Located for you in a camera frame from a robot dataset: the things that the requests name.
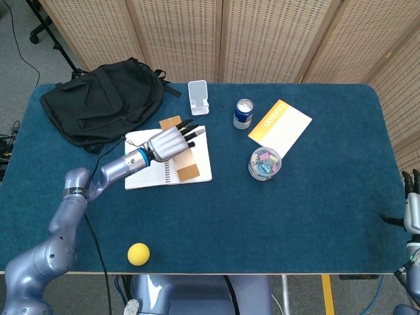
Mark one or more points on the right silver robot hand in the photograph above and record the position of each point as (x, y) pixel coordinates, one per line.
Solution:
(412, 210)

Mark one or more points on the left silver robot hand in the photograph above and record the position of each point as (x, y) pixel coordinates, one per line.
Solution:
(167, 144)

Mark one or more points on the yellow brown paper card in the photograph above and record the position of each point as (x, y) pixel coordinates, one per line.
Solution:
(187, 170)

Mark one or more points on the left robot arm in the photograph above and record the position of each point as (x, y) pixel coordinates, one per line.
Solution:
(65, 223)

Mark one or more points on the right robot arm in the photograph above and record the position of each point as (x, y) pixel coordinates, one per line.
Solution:
(411, 256)

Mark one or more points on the white spiral notebook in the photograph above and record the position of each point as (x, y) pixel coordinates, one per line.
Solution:
(203, 157)

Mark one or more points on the white phone stand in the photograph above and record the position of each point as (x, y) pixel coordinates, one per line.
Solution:
(197, 95)

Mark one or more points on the black backpack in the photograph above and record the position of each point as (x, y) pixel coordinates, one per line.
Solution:
(101, 98)

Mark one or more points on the blue and white soda can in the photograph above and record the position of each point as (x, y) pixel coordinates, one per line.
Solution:
(243, 116)

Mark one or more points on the clear jar of coloured clips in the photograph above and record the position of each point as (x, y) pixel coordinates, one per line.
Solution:
(264, 164)

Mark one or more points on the yellow foam ball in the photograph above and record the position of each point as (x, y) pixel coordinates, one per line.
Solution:
(138, 254)

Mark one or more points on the yellow and white book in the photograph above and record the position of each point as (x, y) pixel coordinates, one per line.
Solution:
(285, 126)

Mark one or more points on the blue tablecloth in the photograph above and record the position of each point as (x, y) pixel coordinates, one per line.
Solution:
(262, 223)

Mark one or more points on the wicker folding screen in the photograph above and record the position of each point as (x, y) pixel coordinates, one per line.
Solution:
(262, 39)

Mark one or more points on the black tripod stand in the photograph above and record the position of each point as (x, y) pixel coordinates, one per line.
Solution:
(59, 46)

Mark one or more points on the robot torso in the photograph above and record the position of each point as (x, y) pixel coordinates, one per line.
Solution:
(197, 295)

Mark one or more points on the black office chair wheel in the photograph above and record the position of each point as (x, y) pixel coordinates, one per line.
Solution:
(36, 34)

